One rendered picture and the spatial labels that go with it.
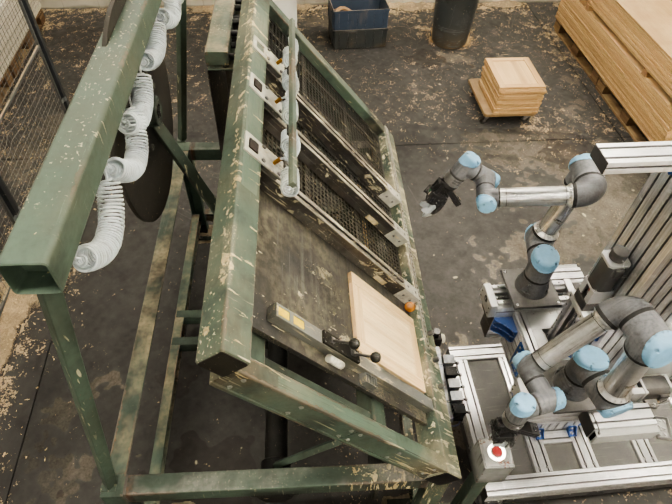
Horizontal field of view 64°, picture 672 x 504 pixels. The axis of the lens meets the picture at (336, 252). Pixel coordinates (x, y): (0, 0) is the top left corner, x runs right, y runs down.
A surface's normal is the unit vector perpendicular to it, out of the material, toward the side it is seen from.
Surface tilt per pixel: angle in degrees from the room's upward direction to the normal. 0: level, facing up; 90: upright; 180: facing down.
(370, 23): 91
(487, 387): 0
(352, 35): 91
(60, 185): 0
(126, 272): 0
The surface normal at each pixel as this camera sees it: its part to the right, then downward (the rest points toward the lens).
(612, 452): 0.03, -0.65
